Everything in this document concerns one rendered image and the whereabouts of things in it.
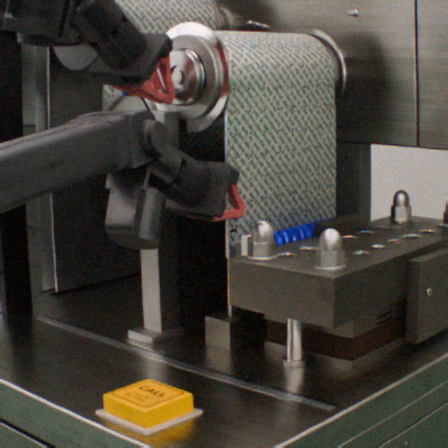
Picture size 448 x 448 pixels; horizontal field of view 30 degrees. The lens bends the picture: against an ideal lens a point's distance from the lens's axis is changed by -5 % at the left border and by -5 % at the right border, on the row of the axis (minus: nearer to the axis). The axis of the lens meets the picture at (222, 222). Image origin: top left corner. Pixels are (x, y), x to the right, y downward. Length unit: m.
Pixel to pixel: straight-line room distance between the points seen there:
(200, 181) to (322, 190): 0.28
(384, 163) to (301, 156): 2.91
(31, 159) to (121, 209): 0.22
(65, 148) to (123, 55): 0.25
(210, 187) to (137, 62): 0.18
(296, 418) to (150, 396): 0.16
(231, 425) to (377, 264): 0.28
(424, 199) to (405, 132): 2.71
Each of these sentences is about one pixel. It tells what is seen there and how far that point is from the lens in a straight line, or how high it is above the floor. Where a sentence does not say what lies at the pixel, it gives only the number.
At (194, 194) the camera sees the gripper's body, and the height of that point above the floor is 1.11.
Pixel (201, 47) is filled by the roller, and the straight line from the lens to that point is 1.12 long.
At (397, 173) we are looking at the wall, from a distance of 4.09.
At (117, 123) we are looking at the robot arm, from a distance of 0.89.
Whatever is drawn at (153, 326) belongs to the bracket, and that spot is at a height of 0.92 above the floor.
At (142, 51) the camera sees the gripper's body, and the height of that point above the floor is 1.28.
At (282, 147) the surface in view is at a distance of 1.19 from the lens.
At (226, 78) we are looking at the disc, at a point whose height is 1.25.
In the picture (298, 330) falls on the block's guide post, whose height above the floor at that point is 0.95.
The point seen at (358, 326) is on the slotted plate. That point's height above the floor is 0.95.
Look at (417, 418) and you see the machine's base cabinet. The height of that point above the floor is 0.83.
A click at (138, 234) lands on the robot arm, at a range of 0.96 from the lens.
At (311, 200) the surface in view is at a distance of 1.25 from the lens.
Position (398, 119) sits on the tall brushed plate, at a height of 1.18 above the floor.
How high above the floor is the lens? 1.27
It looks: 10 degrees down
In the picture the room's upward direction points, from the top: 1 degrees counter-clockwise
